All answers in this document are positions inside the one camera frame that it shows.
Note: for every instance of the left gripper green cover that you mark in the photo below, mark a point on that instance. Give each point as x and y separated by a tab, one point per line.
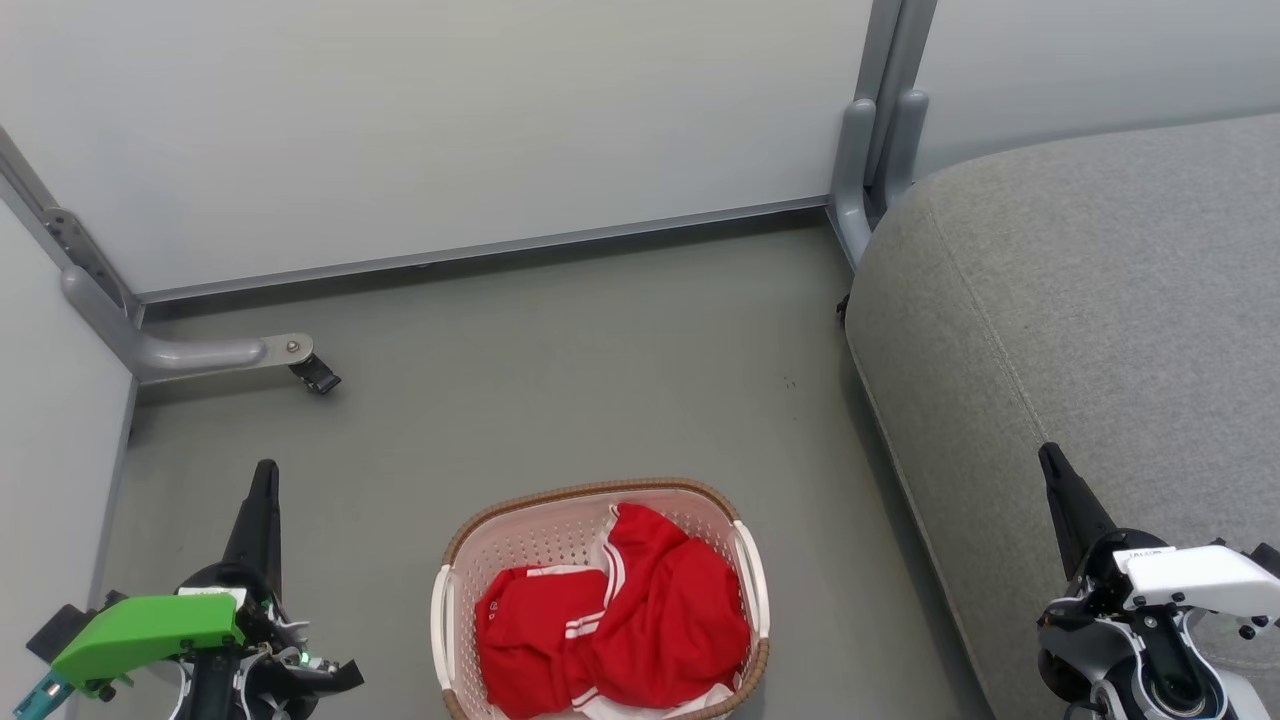
150	630

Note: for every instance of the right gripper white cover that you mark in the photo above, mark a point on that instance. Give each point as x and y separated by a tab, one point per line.
1200	580

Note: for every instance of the red shirt white trim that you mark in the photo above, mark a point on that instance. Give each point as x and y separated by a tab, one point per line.
680	600

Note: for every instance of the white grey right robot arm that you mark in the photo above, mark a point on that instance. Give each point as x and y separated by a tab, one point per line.
1160	680

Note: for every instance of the grey fabric sofa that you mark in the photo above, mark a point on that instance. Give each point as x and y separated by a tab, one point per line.
1100	300

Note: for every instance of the black swivel caster wheel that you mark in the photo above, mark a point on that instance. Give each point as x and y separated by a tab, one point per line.
318	376

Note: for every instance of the grey curved partition leg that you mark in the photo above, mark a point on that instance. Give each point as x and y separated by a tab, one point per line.
190	355

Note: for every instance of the white perforated basket brown rim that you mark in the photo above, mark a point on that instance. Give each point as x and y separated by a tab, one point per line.
545	540

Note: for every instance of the red shorts white stripes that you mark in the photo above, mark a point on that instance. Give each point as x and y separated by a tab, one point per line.
530	650

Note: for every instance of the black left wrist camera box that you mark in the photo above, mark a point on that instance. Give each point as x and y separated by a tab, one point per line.
60	630

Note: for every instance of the grey metal bracket plate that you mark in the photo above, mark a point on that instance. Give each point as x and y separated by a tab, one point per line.
80	248

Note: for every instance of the grey partition bottom rail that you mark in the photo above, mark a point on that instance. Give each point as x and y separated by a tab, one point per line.
480	250

